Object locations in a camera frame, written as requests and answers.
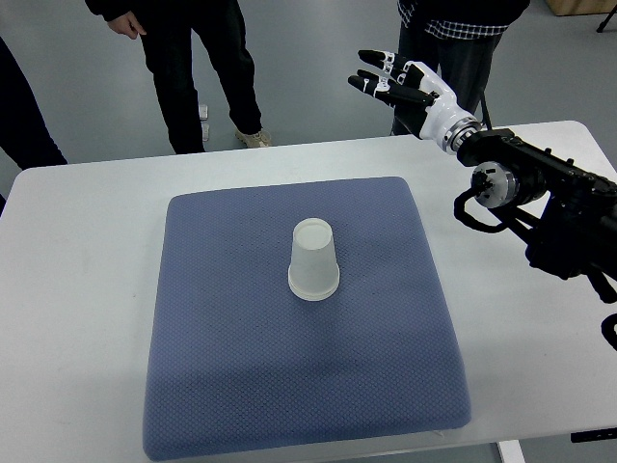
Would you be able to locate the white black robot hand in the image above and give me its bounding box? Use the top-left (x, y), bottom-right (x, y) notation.
top-left (348, 50), bottom-right (481, 154)

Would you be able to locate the white paper cup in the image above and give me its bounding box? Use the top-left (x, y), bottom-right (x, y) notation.
top-left (288, 218), bottom-right (340, 288)
top-left (287, 276), bottom-right (340, 302)

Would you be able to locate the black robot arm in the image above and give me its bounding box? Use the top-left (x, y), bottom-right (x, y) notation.
top-left (444, 118), bottom-right (616, 304)

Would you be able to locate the person in checked shirt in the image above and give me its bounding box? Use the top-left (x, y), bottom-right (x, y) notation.
top-left (397, 0), bottom-right (529, 114)

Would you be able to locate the brown cardboard box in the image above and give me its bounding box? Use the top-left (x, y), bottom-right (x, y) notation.
top-left (545, 0), bottom-right (616, 16)

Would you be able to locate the black tripod leg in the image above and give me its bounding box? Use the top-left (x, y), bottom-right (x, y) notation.
top-left (596, 9), bottom-right (616, 33)

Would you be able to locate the white paper cup on mat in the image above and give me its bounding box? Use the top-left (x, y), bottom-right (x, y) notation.
top-left (287, 276), bottom-right (340, 302)

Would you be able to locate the lower silver floor plate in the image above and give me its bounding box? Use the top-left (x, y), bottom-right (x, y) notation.
top-left (201, 123), bottom-right (209, 142)

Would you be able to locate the person in black trousers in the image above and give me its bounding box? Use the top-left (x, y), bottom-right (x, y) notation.
top-left (85, 0), bottom-right (273, 155)

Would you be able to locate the blue quilted cushion mat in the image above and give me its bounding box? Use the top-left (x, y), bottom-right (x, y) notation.
top-left (143, 177), bottom-right (471, 461)

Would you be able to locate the white table leg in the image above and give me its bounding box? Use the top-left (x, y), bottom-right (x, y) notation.
top-left (496, 440), bottom-right (525, 463)

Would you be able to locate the black table control panel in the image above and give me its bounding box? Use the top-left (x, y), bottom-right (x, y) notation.
top-left (570, 427), bottom-right (617, 444)

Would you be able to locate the dark-clothed person at left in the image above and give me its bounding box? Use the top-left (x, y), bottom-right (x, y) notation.
top-left (1, 41), bottom-right (67, 170)

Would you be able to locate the black looped cable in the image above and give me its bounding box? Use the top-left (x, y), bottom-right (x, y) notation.
top-left (452, 186), bottom-right (515, 233)

